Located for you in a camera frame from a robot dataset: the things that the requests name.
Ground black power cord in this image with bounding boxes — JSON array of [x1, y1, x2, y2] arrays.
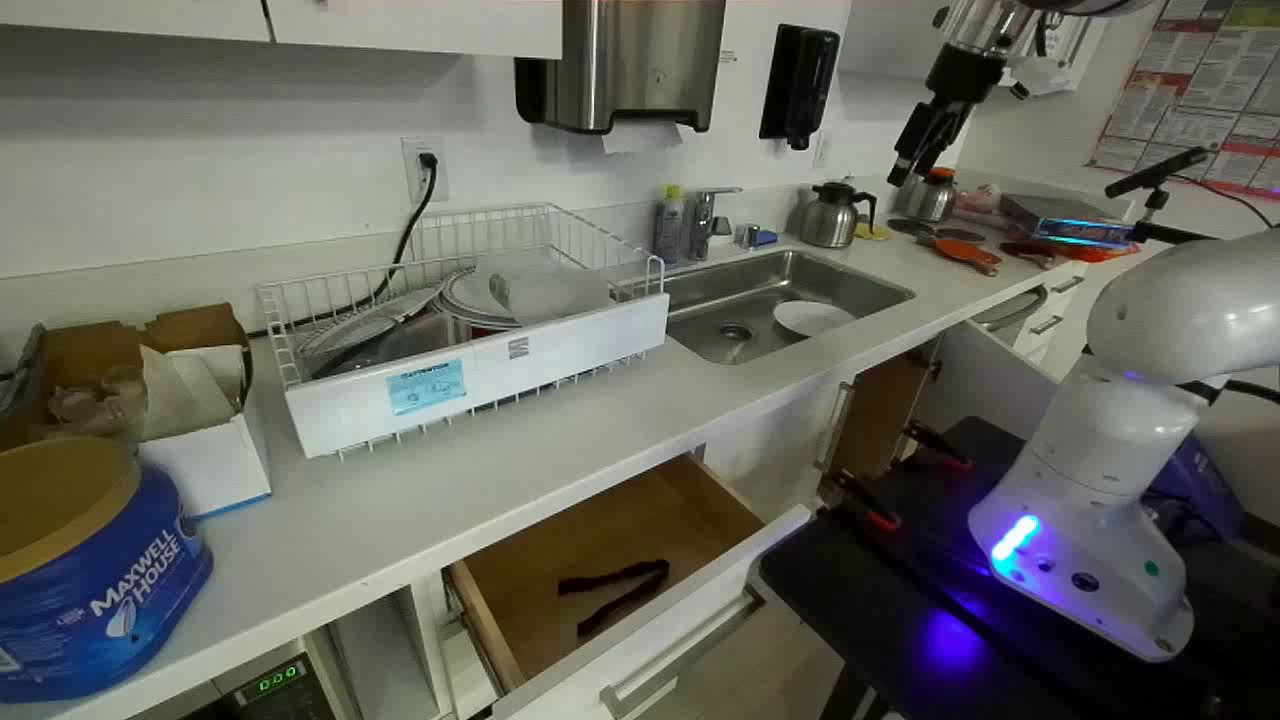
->
[[239, 150, 443, 343]]

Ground metal sink drain plug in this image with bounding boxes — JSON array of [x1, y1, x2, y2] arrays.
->
[[719, 323, 752, 343]]

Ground black tongs in drawer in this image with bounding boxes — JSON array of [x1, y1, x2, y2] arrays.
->
[[556, 555, 675, 639]]

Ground white plate in sink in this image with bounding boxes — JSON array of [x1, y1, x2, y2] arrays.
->
[[773, 301, 849, 336]]

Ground steel paper towel dispenser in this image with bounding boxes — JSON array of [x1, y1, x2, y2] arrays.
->
[[516, 0, 727, 135]]

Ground blue Maxwell House coffee can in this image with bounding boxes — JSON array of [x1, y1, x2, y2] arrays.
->
[[0, 438, 210, 705]]

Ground stainless steel sink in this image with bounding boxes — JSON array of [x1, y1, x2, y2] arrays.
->
[[668, 247, 908, 363]]

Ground stack of books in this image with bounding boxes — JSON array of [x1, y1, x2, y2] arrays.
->
[[999, 192, 1135, 265]]

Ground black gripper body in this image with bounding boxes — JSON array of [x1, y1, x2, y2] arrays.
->
[[887, 43, 1005, 185]]

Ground white upper cabinet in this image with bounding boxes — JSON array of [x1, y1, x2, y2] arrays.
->
[[0, 0, 562, 59]]

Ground orange handled pliers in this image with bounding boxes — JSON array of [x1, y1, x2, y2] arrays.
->
[[927, 236, 1005, 278]]

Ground steel coffee carafe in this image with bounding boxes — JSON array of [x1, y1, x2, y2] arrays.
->
[[791, 182, 877, 247]]

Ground chrome faucet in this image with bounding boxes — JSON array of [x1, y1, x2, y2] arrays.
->
[[651, 185, 719, 268]]

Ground open wooden drawer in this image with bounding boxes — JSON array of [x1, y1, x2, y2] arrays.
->
[[447, 455, 806, 720]]

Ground black camera on stand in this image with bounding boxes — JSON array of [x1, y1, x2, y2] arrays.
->
[[1104, 144, 1210, 246]]

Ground white wire dish rack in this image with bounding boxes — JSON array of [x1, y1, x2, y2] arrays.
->
[[259, 205, 668, 455]]

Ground black soap dispenser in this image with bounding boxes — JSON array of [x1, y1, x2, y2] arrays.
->
[[759, 25, 839, 154]]

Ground metal jar with red lid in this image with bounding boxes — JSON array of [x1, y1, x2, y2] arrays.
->
[[905, 170, 957, 223]]

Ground open cardboard box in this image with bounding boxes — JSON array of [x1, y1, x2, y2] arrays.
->
[[0, 305, 272, 518]]

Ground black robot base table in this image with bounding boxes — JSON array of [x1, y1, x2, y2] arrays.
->
[[756, 421, 1280, 720]]

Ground wall poster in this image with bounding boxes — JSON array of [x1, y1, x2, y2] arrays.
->
[[1093, 0, 1280, 201]]

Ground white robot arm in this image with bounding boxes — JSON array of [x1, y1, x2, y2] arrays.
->
[[967, 234, 1280, 664]]

